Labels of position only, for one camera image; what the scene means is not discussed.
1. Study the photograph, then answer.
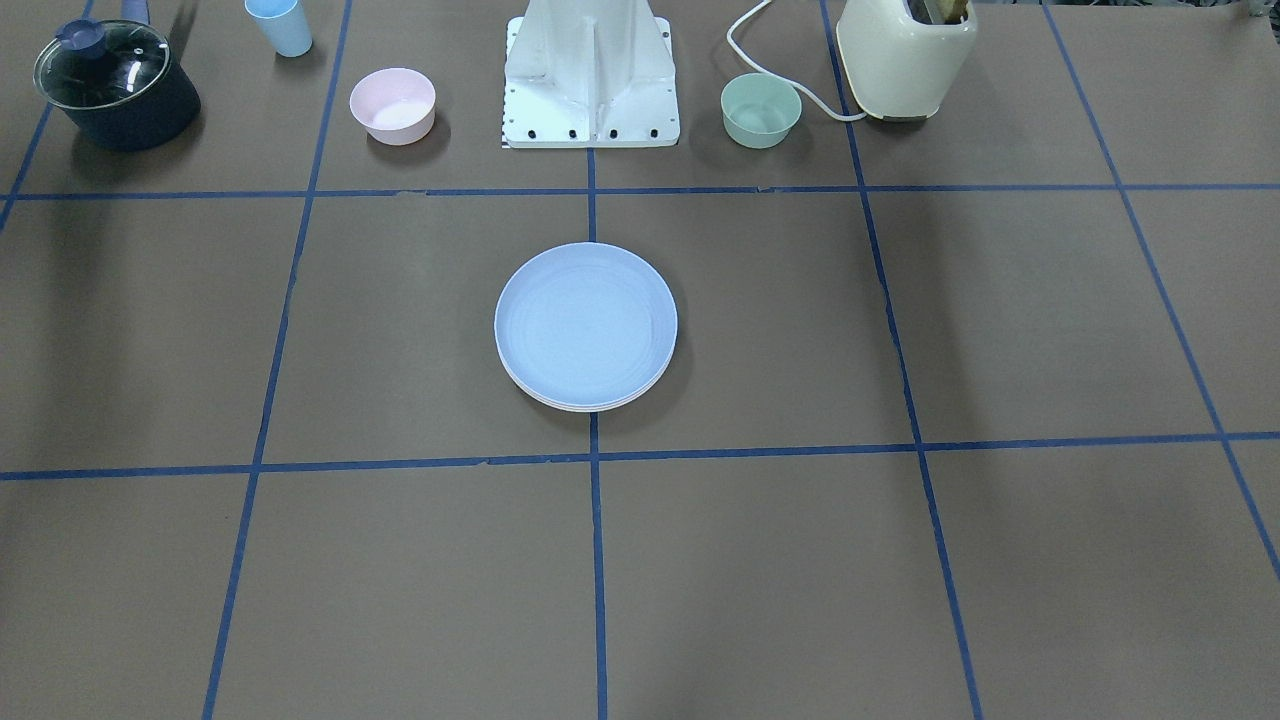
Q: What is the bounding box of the pink plate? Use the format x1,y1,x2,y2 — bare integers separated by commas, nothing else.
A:
495,331,677,413

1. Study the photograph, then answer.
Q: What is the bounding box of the blue plate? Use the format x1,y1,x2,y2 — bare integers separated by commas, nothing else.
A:
494,242,678,404

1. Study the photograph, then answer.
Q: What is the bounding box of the cream plate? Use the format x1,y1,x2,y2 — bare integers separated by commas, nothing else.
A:
503,363,669,413

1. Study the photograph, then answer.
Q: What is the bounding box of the green bowl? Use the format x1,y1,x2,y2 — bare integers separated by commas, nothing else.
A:
719,73,803,149

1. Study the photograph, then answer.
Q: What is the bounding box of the pink bowl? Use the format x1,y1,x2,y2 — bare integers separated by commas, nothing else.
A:
348,67,436,146

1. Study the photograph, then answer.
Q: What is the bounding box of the cream toaster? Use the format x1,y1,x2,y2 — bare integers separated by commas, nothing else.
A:
835,1,979,122

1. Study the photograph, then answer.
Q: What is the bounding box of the light blue cup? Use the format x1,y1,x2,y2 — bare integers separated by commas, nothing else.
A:
244,0,314,58

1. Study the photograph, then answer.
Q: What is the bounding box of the dark blue cooking pot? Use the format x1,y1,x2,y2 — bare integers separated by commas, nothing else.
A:
41,1,202,152

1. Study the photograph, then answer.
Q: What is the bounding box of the glass pot lid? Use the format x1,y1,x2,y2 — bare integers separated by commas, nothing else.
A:
33,19,174,110

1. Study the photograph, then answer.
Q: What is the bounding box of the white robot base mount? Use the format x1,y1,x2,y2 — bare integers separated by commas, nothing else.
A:
500,1,681,149

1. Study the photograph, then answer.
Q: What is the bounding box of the white power cord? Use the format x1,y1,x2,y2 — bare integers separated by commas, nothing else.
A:
726,0,867,123

